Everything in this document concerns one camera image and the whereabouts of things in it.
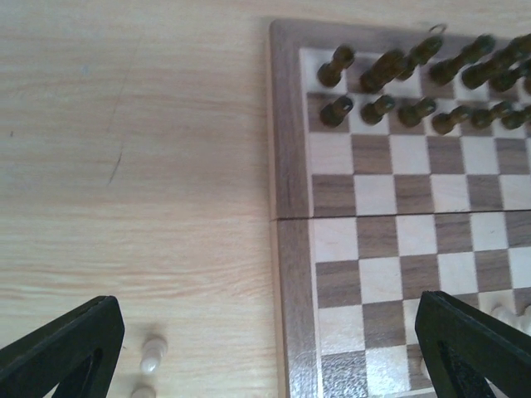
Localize dark knight piece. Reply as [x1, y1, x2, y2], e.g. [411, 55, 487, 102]
[359, 49, 407, 94]

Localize wooden chess board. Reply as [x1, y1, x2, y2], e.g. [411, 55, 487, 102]
[267, 19, 530, 397]

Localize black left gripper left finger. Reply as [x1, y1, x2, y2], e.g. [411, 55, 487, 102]
[1, 296, 124, 397]

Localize dark bishop piece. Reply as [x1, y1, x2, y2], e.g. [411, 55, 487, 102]
[397, 35, 443, 81]

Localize light pawn off board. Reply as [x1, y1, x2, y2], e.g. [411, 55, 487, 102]
[139, 336, 168, 375]
[130, 386, 157, 398]

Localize light piece board left edge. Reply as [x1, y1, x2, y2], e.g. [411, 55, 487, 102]
[490, 306, 518, 328]

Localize dark wooden chess piece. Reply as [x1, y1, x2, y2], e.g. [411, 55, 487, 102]
[470, 101, 513, 129]

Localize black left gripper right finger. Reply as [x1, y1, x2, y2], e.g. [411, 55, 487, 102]
[416, 291, 530, 397]

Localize dark pawn piece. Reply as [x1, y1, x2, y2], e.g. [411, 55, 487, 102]
[431, 105, 472, 135]
[319, 95, 354, 128]
[397, 97, 437, 128]
[360, 95, 396, 125]

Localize dark king piece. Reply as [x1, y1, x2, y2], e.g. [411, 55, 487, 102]
[461, 34, 530, 90]

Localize dark rook corner piece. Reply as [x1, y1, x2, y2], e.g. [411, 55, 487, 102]
[317, 44, 355, 88]

